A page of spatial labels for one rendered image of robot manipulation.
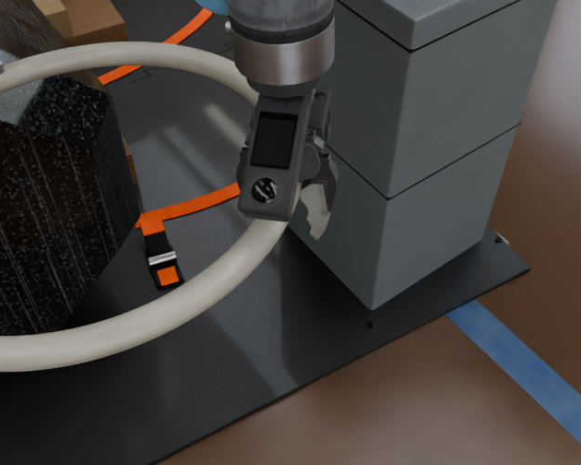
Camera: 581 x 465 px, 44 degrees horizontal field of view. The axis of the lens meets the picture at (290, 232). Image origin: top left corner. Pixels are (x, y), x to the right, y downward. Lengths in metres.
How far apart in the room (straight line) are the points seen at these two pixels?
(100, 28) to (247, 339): 1.30
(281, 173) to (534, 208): 1.58
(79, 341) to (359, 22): 0.89
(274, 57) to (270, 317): 1.25
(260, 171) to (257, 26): 0.12
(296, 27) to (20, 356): 0.35
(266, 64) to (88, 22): 2.07
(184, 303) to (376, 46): 0.81
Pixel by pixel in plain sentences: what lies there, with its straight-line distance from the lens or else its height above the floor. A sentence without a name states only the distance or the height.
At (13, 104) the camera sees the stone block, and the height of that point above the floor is 0.72.
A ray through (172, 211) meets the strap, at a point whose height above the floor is 0.02.
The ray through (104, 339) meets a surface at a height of 1.01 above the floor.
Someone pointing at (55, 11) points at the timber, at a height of 0.20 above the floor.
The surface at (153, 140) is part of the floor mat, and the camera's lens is 2.27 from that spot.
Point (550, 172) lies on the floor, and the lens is 2.29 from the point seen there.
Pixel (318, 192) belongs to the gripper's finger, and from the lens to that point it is 0.73.
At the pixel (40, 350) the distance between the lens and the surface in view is 0.64.
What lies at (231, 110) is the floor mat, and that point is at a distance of 2.34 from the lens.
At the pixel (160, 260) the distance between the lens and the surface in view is 1.91.
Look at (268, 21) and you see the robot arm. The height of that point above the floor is 1.19.
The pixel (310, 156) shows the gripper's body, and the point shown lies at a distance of 0.69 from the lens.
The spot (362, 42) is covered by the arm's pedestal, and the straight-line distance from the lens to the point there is 1.36.
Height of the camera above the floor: 1.52
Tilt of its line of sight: 50 degrees down
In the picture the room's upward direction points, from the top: straight up
